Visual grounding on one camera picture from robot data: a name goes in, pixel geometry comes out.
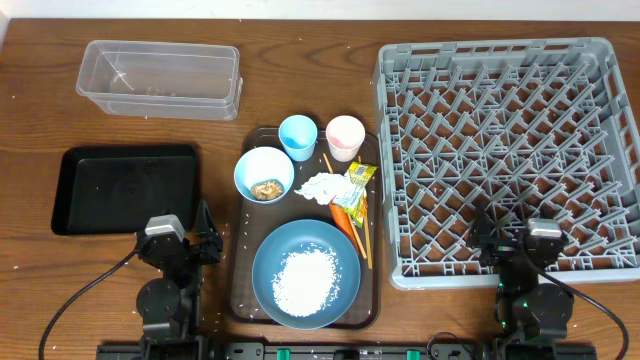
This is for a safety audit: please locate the brown mushroom scrap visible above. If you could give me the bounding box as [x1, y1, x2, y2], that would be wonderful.
[250, 180, 284, 202]

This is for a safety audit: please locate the light blue bowl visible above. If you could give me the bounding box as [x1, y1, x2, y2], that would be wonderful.
[234, 147, 295, 204]

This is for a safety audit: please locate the dark blue plate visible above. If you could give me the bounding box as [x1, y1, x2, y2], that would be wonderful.
[252, 219, 362, 330]

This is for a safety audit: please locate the white rice pile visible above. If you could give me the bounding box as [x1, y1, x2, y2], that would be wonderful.
[271, 244, 341, 318]

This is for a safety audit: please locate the light blue cup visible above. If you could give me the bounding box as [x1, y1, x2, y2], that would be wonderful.
[278, 115, 318, 162]

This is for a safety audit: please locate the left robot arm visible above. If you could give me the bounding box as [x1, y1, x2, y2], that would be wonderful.
[135, 200, 223, 359]

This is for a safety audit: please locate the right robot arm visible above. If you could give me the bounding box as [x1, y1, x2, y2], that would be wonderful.
[467, 205, 574, 359]

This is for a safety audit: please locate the grey dishwasher rack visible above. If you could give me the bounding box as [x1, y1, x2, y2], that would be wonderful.
[373, 37, 639, 290]

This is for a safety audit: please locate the brown serving tray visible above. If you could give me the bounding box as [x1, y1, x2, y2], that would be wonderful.
[225, 127, 382, 330]

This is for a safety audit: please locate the black plastic tray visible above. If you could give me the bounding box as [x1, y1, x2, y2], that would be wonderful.
[51, 144, 200, 236]

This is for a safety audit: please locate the wooden chopstick left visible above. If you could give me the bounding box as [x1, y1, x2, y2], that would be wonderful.
[322, 152, 368, 260]

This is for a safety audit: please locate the crumpled white tissue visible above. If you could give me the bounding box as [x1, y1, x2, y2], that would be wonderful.
[295, 173, 355, 205]

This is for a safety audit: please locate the yellow green snack wrapper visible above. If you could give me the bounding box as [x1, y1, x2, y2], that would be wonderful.
[333, 161, 377, 227]

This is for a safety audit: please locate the orange carrot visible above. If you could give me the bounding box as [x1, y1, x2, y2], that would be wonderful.
[329, 202, 359, 252]

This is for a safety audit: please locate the clear plastic bin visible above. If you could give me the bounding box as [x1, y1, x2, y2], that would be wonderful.
[76, 40, 243, 121]

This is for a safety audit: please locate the pink cup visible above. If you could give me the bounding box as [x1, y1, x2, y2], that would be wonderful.
[326, 115, 366, 162]

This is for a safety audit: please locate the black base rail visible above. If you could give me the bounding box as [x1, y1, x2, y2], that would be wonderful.
[95, 341, 599, 360]

